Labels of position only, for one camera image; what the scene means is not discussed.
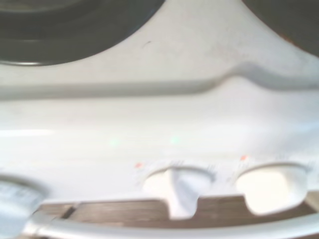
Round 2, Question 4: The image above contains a black coil burner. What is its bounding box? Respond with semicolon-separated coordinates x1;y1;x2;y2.
240;0;319;62
0;0;166;67

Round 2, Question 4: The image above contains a white oven dial knob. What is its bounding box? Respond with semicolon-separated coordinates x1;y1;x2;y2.
0;174;50;237

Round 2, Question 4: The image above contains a white electric stove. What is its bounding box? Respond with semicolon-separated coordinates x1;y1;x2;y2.
0;0;319;239

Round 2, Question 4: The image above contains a white burner knob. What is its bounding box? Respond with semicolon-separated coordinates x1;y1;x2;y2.
234;161;312;216
142;165;216;221

